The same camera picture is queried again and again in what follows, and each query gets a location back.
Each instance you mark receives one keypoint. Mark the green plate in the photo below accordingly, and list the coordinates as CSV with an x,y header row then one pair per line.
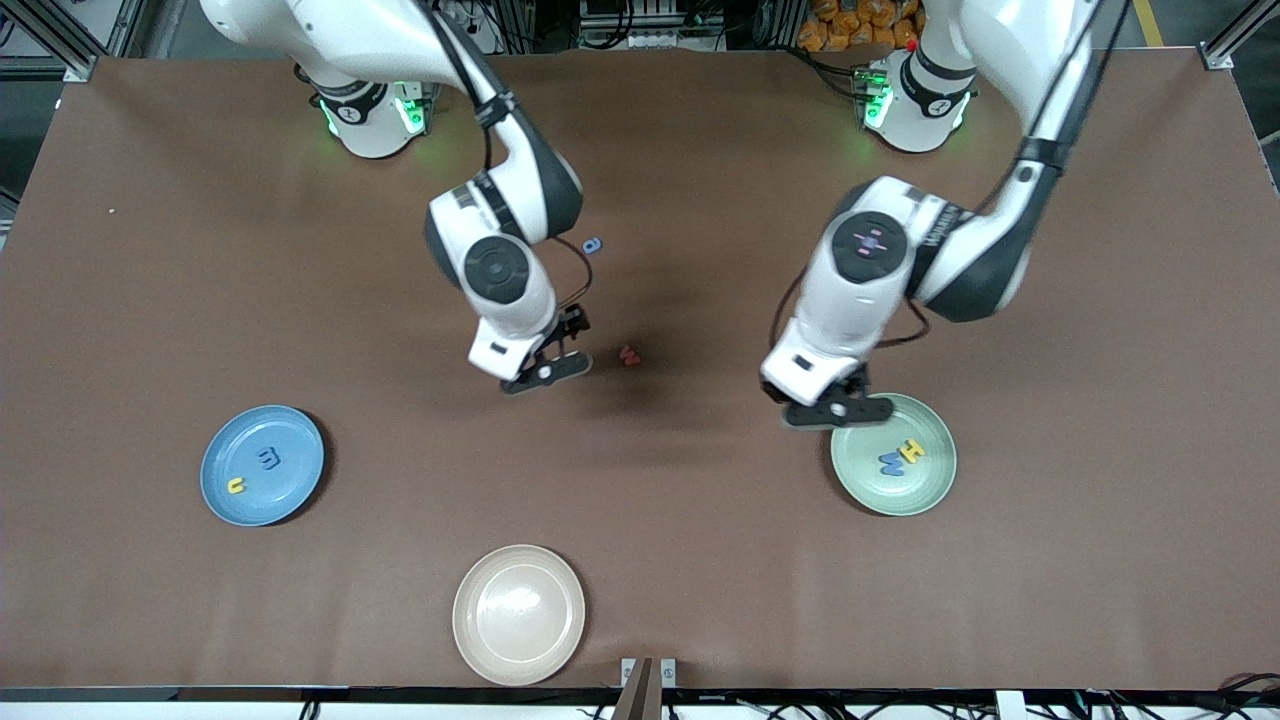
x,y
900,490

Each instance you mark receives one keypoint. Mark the blue plate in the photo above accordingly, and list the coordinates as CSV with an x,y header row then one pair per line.
x,y
262,500

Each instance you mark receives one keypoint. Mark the bag of oranges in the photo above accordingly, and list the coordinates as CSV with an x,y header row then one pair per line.
x,y
850,30

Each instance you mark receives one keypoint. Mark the white power strip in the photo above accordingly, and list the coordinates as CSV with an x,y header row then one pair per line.
x,y
470,35

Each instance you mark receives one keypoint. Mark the aluminium frame profile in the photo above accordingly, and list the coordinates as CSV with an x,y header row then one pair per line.
x,y
1240,35
60,45

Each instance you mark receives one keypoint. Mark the small red letter w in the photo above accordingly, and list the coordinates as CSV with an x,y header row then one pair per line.
x,y
628,354

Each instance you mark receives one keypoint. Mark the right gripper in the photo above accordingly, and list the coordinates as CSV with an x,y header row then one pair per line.
x,y
572,325

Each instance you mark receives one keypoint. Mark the yellow letter H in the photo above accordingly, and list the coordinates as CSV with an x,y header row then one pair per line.
x,y
911,449

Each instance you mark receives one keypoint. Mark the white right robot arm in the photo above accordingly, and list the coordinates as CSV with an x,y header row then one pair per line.
x,y
340,35

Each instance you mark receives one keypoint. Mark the beige plate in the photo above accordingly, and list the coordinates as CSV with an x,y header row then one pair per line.
x,y
519,615

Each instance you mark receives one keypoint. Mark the table edge mount bracket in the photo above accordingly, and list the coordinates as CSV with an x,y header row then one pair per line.
x,y
640,695

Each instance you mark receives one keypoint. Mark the blue capital letter W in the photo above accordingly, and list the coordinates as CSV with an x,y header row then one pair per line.
x,y
891,463

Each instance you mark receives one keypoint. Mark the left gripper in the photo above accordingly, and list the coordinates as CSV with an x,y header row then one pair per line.
x,y
855,379

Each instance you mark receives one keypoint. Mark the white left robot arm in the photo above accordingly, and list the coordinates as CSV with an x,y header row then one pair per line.
x,y
1000,40

